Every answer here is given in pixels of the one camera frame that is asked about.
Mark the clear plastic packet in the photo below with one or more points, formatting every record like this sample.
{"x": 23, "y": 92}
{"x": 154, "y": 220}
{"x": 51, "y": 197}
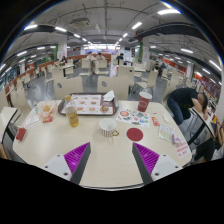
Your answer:
{"x": 166, "y": 132}

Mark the small white sachet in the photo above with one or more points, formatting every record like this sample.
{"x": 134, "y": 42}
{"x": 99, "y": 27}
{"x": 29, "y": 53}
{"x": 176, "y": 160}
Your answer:
{"x": 165, "y": 118}

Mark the dark food tray, paper liner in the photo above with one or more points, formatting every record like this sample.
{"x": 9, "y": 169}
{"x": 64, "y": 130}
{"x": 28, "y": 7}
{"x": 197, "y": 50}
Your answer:
{"x": 88, "y": 104}

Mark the beige dining chair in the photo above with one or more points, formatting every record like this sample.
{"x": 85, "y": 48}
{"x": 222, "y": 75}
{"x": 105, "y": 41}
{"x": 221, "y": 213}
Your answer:
{"x": 113, "y": 85}
{"x": 68, "y": 87}

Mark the ceiling air conditioner unit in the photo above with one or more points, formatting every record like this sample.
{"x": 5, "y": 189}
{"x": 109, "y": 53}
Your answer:
{"x": 80, "y": 22}

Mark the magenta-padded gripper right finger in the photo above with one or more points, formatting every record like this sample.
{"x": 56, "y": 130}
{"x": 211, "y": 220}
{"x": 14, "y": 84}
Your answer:
{"x": 148, "y": 159}

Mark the white paper slip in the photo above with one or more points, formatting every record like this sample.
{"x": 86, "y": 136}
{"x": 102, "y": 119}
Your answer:
{"x": 31, "y": 120}

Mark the small red packet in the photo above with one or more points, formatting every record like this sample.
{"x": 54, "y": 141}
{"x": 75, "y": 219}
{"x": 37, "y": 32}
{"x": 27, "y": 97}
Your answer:
{"x": 20, "y": 134}

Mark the red paper cup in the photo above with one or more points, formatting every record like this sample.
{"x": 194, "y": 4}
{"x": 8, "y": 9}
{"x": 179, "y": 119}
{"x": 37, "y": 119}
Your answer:
{"x": 144, "y": 101}

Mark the group of ceiling lights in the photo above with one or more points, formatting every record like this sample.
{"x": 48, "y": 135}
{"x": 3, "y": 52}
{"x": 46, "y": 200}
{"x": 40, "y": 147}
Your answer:
{"x": 168, "y": 11}

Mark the person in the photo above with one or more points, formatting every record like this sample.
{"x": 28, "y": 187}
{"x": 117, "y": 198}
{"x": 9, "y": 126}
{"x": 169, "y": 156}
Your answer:
{"x": 220, "y": 140}
{"x": 120, "y": 58}
{"x": 90, "y": 56}
{"x": 183, "y": 101}
{"x": 99, "y": 56}

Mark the small pale purple packet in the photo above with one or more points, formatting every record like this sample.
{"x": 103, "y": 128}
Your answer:
{"x": 176, "y": 140}

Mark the beige dining table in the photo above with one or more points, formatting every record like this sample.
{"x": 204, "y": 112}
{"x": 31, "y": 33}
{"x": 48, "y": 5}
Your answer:
{"x": 6, "y": 115}
{"x": 200, "y": 116}

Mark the red sauce packet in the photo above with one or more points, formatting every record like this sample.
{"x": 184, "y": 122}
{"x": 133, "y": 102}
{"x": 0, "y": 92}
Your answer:
{"x": 155, "y": 121}

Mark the group of beige chairs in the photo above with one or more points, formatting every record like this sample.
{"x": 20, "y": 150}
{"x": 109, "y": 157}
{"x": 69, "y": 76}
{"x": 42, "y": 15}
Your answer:
{"x": 151, "y": 78}

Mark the colourful printed paper flyer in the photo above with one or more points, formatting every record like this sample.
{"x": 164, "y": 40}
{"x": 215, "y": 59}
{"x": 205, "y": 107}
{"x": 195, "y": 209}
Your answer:
{"x": 133, "y": 117}

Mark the clear bottle with yellow cap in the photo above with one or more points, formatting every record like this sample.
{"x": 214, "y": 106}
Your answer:
{"x": 72, "y": 113}

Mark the white table notice, red print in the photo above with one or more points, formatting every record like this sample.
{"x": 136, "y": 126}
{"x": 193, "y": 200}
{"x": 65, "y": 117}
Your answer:
{"x": 182, "y": 149}

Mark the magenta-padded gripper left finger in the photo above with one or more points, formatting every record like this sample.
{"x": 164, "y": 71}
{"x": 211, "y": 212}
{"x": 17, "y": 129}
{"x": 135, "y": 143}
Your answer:
{"x": 75, "y": 159}

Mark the clear plastic bag with food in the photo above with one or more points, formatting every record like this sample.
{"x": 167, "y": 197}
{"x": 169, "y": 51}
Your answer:
{"x": 46, "y": 110}

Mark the white paper napkin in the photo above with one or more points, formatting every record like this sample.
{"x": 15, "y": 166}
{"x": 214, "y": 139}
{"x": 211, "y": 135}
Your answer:
{"x": 109, "y": 96}

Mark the round brown food item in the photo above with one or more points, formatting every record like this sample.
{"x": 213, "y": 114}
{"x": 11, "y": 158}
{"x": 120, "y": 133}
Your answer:
{"x": 105, "y": 108}

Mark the flat round red coaster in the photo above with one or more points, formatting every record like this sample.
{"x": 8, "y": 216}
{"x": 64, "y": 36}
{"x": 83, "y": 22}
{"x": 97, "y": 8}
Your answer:
{"x": 134, "y": 134}

